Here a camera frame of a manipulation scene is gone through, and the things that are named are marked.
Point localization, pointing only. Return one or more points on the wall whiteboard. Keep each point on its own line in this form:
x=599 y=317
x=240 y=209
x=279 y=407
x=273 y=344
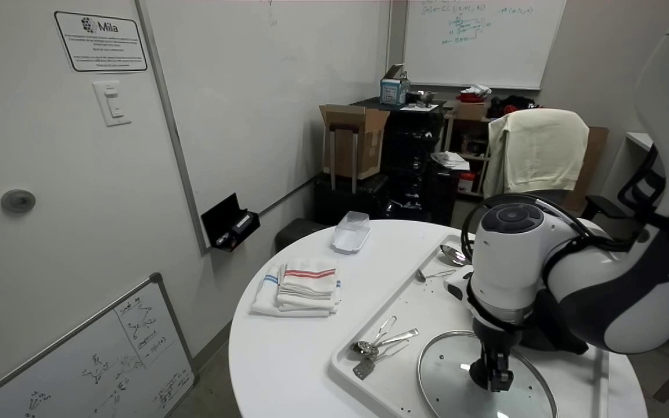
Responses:
x=492 y=43

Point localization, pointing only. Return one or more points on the white light switch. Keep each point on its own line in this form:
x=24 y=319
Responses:
x=110 y=103

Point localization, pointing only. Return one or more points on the wall sign plaque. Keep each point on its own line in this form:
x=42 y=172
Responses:
x=100 y=43

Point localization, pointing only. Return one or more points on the clear plastic butter dish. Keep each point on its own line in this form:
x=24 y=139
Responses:
x=351 y=232

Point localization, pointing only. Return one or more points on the cardboard box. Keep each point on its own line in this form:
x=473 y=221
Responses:
x=351 y=139

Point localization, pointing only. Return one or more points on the small leaning whiteboard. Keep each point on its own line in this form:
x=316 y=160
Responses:
x=126 y=360

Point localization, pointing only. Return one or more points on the white plastic tray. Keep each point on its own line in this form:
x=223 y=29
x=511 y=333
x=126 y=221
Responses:
x=579 y=383

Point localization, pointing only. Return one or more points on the blue tissue box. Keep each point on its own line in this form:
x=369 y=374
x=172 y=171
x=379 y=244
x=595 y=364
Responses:
x=394 y=86

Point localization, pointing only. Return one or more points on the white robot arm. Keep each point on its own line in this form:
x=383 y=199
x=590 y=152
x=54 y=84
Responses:
x=549 y=280

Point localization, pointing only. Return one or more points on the small measuring spoons set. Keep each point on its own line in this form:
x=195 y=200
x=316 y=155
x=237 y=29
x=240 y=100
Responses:
x=367 y=353

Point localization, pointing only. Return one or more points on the black marker holder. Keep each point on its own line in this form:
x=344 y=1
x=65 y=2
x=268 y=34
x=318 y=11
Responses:
x=229 y=223

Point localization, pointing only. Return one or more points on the large silver spoon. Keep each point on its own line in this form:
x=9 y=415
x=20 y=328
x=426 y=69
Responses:
x=453 y=256

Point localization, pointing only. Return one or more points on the office chair with cream cloth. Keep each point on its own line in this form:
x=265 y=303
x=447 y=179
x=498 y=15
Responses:
x=542 y=152

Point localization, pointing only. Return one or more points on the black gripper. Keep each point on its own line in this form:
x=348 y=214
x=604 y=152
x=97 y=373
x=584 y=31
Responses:
x=490 y=368

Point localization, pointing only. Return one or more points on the glass pot lid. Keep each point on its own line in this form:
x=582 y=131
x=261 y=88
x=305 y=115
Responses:
x=449 y=391

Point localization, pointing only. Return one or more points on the folded white striped towel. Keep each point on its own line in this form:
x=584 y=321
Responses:
x=298 y=288

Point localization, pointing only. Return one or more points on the round white table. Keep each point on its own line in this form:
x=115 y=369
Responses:
x=279 y=365

